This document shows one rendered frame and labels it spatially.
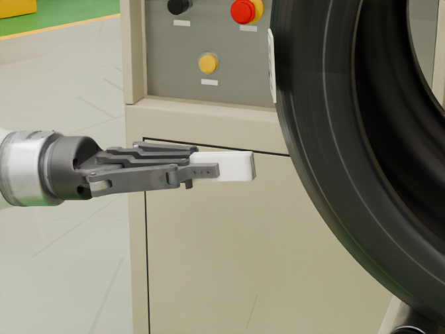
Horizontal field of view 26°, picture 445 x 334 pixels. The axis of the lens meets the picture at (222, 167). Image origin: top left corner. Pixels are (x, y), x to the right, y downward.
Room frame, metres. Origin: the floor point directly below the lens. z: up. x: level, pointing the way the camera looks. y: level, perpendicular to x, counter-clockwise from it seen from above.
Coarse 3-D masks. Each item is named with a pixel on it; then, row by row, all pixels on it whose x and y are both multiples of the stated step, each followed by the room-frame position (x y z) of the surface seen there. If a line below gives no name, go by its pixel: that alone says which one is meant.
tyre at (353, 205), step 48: (288, 0) 0.85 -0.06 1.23; (336, 0) 0.81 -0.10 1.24; (384, 0) 1.09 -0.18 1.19; (288, 48) 0.84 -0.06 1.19; (336, 48) 0.81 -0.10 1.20; (384, 48) 1.08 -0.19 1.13; (288, 96) 0.85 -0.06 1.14; (336, 96) 0.81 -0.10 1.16; (384, 96) 1.08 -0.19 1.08; (432, 96) 1.09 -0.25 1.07; (288, 144) 0.87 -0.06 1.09; (336, 144) 0.81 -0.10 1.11; (384, 144) 1.05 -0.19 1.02; (432, 144) 1.06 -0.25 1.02; (336, 192) 0.82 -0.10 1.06; (384, 192) 0.80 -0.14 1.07; (432, 192) 1.04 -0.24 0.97; (384, 240) 0.80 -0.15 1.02; (432, 240) 0.79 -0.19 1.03; (432, 288) 0.78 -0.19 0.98
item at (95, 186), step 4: (88, 180) 1.00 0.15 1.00; (104, 180) 0.97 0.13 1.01; (108, 180) 0.97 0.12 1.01; (92, 184) 0.97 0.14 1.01; (96, 184) 0.97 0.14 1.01; (100, 184) 0.97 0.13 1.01; (104, 184) 0.97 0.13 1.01; (108, 184) 0.97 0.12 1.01; (92, 188) 0.97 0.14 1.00; (96, 188) 0.97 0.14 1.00; (100, 188) 0.97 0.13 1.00; (104, 188) 0.97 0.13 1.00
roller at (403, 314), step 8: (400, 304) 0.88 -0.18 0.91; (400, 312) 0.86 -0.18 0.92; (408, 312) 0.85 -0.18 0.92; (416, 312) 0.84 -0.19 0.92; (400, 320) 0.83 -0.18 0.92; (408, 320) 0.83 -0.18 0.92; (416, 320) 0.83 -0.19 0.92; (424, 320) 0.83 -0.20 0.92; (392, 328) 0.83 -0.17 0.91; (400, 328) 0.82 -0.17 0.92; (408, 328) 0.81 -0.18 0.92; (416, 328) 0.81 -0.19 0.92; (424, 328) 0.82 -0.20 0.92; (432, 328) 0.83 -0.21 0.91
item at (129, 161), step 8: (104, 160) 1.01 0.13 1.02; (112, 160) 1.01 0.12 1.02; (120, 160) 1.01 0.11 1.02; (128, 160) 1.00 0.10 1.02; (136, 160) 1.01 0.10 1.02; (144, 160) 1.00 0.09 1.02; (152, 160) 1.00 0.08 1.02; (160, 160) 1.00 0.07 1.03; (168, 160) 0.99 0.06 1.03; (176, 160) 0.99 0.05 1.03; (184, 160) 0.98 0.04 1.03; (192, 184) 0.98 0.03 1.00
